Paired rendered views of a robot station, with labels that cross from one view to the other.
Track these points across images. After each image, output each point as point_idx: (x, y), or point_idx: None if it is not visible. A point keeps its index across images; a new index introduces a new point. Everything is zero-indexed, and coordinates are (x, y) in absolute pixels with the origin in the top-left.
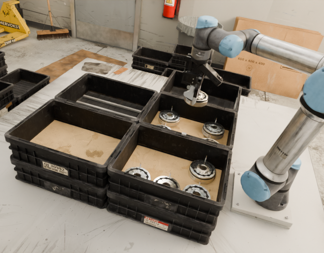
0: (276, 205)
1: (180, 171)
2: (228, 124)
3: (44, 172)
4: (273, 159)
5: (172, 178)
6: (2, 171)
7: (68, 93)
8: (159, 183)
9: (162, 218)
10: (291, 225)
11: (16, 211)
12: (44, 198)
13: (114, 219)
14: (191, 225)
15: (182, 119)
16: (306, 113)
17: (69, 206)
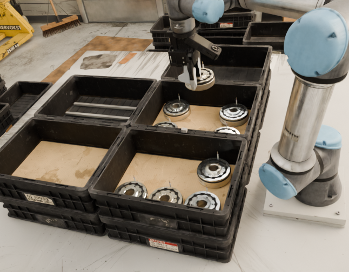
0: (322, 199)
1: (187, 176)
2: None
3: (31, 205)
4: (284, 144)
5: (173, 188)
6: None
7: (51, 105)
8: (148, 198)
9: (168, 237)
10: (344, 222)
11: (11, 252)
12: (40, 233)
13: (118, 246)
14: (200, 242)
15: (194, 108)
16: (300, 80)
17: (67, 238)
